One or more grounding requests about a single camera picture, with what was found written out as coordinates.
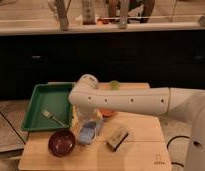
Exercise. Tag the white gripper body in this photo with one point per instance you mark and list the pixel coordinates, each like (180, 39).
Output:
(85, 114)

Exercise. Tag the dark red bowl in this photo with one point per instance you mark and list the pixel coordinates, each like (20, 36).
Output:
(61, 143)

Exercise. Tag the green plastic tray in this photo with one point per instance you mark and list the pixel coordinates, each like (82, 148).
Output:
(52, 98)

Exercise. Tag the green paper cup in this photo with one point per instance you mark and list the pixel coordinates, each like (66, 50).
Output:
(114, 85)

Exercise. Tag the dark cabinet counter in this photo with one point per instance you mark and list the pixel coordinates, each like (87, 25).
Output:
(161, 54)

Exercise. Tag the brown sponge block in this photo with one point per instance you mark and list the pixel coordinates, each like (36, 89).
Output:
(115, 140)

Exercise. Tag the blue translucent gripper finger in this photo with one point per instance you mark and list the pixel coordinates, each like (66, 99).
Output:
(87, 132)

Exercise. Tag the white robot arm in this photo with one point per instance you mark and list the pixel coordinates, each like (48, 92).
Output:
(185, 105)

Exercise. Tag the silver fork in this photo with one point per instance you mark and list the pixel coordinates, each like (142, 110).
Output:
(49, 115)

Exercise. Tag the orange plate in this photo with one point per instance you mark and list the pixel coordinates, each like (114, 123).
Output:
(107, 113)

